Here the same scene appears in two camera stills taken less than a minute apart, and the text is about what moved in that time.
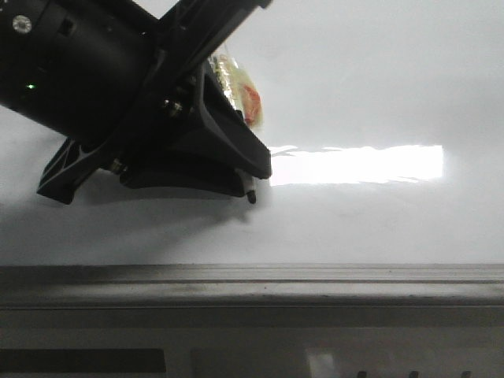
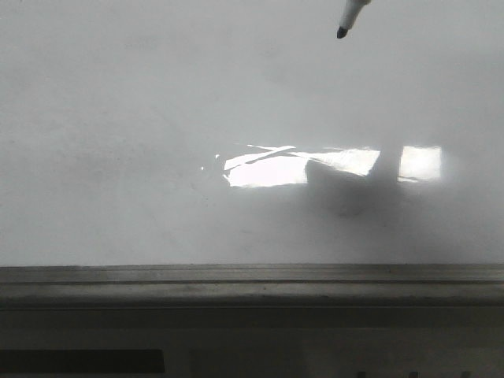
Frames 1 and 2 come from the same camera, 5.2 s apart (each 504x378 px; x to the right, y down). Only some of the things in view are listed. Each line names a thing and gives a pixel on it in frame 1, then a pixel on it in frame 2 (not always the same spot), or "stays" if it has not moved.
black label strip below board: (82, 361) stays
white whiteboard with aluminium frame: (386, 120) stays
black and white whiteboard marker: (242, 91) to (349, 11)
